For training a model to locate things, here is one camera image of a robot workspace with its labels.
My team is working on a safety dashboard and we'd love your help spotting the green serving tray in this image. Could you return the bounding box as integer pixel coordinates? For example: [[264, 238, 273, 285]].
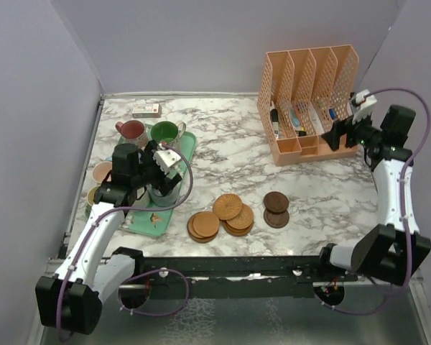
[[121, 121, 196, 237]]

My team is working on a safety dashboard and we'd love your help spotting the grey mug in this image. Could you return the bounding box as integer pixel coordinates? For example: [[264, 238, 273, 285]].
[[147, 182, 180, 207]]

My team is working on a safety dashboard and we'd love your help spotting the brown ringed wooden coaster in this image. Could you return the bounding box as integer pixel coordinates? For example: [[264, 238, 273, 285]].
[[187, 214, 217, 244]]

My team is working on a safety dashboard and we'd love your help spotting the red floral mug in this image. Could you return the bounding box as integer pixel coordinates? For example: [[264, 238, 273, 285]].
[[115, 120, 148, 148]]

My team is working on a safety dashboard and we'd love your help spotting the yellow mug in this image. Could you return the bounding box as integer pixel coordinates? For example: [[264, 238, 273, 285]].
[[86, 185, 99, 208]]

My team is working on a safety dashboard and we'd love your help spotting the peach plastic file organizer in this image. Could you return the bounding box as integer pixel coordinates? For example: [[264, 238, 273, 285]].
[[257, 45, 359, 166]]

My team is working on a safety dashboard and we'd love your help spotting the woven rattan coaster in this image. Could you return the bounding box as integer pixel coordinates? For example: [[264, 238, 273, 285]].
[[213, 193, 242, 221], [223, 204, 254, 236]]

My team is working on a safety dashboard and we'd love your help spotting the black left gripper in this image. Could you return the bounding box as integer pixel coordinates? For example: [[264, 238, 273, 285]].
[[132, 141, 182, 195]]

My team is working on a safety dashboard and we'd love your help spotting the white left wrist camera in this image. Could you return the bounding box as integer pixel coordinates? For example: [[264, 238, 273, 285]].
[[153, 149, 182, 175]]

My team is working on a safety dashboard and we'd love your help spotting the light brown wooden coaster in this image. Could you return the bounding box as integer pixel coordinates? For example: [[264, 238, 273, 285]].
[[193, 211, 220, 237]]

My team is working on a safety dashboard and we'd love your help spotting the white printed packet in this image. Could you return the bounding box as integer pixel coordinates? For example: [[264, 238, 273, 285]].
[[309, 103, 324, 135]]

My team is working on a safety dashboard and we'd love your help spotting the white blue packet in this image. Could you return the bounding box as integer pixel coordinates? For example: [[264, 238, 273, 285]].
[[289, 103, 302, 131]]

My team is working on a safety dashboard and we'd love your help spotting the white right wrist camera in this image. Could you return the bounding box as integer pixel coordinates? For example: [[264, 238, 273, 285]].
[[350, 89, 377, 124]]

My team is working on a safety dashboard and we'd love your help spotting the green floral mug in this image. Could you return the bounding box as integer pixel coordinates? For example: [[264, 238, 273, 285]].
[[150, 121, 187, 151]]

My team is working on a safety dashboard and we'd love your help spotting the dark walnut coaster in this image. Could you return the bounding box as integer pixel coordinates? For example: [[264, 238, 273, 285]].
[[263, 191, 289, 213], [263, 209, 289, 229]]

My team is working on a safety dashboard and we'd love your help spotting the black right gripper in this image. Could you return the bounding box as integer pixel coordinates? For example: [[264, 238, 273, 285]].
[[321, 106, 384, 151]]

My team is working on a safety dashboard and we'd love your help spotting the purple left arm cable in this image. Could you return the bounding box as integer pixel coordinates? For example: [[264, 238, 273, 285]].
[[55, 144, 195, 341]]

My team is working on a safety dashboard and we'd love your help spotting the black grey marker pen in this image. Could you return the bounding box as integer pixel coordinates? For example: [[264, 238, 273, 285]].
[[270, 101, 279, 139]]

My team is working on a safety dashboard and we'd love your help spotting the small white red box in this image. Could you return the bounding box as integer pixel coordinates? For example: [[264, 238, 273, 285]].
[[131, 103, 162, 119]]

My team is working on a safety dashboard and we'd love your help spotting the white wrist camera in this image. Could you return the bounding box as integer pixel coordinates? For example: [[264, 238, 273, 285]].
[[153, 149, 182, 175], [350, 89, 377, 124]]

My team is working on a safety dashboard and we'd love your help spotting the pink mug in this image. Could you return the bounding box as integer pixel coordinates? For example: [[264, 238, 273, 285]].
[[92, 161, 112, 184]]

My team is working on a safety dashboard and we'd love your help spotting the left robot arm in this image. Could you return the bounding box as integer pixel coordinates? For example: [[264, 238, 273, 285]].
[[35, 140, 187, 335]]

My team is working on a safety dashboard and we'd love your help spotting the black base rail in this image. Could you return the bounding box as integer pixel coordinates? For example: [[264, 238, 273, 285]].
[[103, 247, 360, 300]]

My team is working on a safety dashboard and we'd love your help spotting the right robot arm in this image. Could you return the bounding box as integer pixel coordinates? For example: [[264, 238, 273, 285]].
[[315, 104, 431, 286]]

